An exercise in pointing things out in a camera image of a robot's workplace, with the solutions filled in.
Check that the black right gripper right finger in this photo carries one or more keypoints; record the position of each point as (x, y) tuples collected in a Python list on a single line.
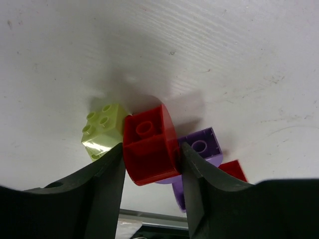
[(220, 206)]

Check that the aluminium front rail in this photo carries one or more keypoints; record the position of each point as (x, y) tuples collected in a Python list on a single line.
[(155, 220)]

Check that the red flower round lego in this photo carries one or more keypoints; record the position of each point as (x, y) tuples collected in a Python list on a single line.
[(150, 147)]

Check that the red double round lego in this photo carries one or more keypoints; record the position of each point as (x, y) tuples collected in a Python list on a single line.
[(234, 169)]

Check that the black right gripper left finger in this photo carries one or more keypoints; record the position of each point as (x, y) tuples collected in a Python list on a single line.
[(83, 205)]

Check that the lime square lego brick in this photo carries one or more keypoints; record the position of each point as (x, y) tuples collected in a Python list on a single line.
[(104, 130)]

